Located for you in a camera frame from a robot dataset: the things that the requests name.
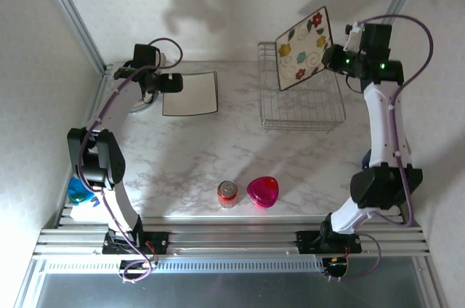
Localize square white plate black rim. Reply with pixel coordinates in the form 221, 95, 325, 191
161, 70, 219, 117

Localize square plate with flower pattern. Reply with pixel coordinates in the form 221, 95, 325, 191
275, 5, 335, 92

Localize dark blue cup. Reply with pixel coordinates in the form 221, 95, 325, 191
360, 147, 372, 171

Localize red soda can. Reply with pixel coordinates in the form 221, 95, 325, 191
217, 179, 239, 210

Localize blue and green plastic cup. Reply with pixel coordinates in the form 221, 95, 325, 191
67, 176, 92, 207

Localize pink heart-shaped plastic container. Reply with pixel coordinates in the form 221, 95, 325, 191
246, 175, 280, 210

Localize white packet blue print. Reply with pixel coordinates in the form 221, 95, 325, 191
70, 195, 110, 224

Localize grey metal sheet panel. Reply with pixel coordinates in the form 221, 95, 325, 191
14, 272, 448, 308

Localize black round module blue light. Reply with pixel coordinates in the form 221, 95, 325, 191
320, 256, 350, 278

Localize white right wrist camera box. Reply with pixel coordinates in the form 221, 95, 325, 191
343, 21, 366, 52

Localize metal wire dish rack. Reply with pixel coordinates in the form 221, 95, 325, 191
256, 41, 347, 133

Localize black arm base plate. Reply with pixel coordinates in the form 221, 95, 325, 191
102, 230, 170, 255
296, 230, 363, 254

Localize aluminium extrusion base frame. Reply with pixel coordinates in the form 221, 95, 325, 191
31, 215, 432, 260

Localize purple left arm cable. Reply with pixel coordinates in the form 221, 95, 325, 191
78, 37, 184, 284

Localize slotted grey cable duct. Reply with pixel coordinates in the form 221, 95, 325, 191
42, 255, 325, 275

